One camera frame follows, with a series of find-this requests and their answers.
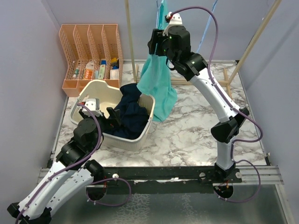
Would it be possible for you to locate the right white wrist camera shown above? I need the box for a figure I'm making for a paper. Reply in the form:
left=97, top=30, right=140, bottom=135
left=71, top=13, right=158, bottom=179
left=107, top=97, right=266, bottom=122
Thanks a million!
left=163, top=12, right=183, bottom=36

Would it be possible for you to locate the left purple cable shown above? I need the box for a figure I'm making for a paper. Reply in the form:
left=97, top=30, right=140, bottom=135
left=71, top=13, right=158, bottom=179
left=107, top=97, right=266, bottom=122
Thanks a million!
left=14, top=103, right=132, bottom=224

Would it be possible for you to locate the orange white packet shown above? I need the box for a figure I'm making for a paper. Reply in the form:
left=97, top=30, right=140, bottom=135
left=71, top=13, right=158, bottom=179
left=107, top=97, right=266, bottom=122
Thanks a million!
left=82, top=60, right=95, bottom=80

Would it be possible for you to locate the cream plastic laundry basket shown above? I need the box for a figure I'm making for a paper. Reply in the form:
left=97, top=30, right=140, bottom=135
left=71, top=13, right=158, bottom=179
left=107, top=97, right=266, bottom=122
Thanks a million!
left=69, top=80, right=155, bottom=151

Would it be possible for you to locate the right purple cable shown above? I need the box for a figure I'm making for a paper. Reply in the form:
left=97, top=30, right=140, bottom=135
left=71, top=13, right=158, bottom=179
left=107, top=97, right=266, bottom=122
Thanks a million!
left=170, top=6, right=264, bottom=203

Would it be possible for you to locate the wooden clothes rack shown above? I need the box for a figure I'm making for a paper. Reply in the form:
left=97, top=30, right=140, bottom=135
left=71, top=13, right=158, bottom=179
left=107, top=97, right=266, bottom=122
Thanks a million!
left=123, top=0, right=283, bottom=99

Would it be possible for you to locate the teal t shirt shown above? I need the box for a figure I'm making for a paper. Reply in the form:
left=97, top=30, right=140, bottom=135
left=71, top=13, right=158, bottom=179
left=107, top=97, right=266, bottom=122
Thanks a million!
left=136, top=0, right=178, bottom=122

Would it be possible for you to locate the purple cable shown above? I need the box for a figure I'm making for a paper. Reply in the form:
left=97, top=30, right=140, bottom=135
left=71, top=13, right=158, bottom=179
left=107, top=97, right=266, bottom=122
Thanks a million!
left=14, top=103, right=132, bottom=224
left=170, top=6, right=264, bottom=203

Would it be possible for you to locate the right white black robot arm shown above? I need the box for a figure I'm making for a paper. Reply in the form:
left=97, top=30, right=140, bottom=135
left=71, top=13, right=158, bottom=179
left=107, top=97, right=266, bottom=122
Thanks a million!
left=148, top=25, right=249, bottom=182

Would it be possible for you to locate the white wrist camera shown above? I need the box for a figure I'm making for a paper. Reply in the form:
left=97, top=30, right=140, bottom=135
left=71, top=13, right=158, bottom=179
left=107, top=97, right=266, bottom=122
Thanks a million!
left=80, top=98, right=103, bottom=117
left=163, top=12, right=183, bottom=36

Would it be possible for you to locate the light blue wire hanger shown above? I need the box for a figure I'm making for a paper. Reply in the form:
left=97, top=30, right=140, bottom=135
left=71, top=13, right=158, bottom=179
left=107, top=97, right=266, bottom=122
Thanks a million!
left=196, top=0, right=218, bottom=53

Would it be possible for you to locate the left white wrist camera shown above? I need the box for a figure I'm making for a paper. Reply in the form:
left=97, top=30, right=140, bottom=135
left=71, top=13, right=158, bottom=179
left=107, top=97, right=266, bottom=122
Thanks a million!
left=80, top=98, right=103, bottom=117

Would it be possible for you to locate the small bottle in organizer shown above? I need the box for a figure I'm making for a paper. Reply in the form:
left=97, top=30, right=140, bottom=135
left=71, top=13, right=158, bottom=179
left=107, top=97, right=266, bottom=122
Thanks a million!
left=72, top=67, right=80, bottom=79

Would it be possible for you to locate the blue hanger of teal shirt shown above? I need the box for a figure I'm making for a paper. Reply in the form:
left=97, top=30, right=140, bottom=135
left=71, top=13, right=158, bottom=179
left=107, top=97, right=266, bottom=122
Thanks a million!
left=156, top=0, right=164, bottom=29

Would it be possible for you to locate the white blue box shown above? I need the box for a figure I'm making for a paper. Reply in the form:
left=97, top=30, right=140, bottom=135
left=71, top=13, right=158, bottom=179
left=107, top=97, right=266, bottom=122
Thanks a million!
left=110, top=66, right=119, bottom=80

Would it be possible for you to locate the navy blue t shirt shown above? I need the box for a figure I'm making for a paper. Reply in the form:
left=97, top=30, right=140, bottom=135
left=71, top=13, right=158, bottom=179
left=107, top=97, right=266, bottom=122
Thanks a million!
left=106, top=83, right=149, bottom=140

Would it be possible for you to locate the yellow black sponge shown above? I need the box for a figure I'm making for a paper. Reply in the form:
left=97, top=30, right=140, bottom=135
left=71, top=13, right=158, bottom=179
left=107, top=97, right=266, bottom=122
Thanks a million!
left=110, top=57, right=118, bottom=67

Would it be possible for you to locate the orange plastic file organizer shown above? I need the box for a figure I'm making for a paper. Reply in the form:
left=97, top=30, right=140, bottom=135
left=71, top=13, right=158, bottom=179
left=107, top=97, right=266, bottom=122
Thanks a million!
left=59, top=24, right=123, bottom=97

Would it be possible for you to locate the green white box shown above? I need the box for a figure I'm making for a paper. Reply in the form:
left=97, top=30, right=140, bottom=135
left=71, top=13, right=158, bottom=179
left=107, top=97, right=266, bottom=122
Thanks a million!
left=98, top=59, right=107, bottom=79

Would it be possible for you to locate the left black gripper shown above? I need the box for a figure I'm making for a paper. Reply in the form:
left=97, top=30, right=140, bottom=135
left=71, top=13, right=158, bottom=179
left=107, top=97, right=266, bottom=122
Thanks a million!
left=80, top=107, right=121, bottom=150

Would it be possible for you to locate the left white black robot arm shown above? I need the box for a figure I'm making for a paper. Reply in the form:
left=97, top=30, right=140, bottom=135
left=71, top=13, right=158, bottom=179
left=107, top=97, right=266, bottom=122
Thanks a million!
left=7, top=105, right=121, bottom=224

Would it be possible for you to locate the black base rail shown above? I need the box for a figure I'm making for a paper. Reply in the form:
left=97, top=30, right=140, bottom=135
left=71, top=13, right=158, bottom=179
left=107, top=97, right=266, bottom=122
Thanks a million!
left=77, top=161, right=243, bottom=195

